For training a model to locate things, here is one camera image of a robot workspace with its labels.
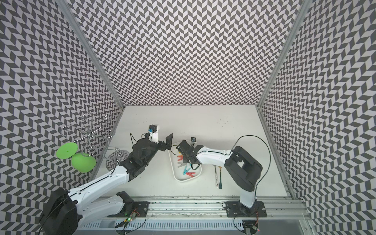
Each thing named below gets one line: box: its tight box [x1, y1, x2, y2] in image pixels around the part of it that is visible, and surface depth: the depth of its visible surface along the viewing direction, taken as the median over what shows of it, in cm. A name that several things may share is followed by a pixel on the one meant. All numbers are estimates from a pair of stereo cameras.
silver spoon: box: [212, 164, 219, 189], surface depth 84 cm
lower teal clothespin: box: [182, 165, 191, 176], surface depth 87 cm
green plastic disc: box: [56, 141, 78, 160], surface depth 60 cm
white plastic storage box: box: [168, 141, 202, 183], surface depth 87 cm
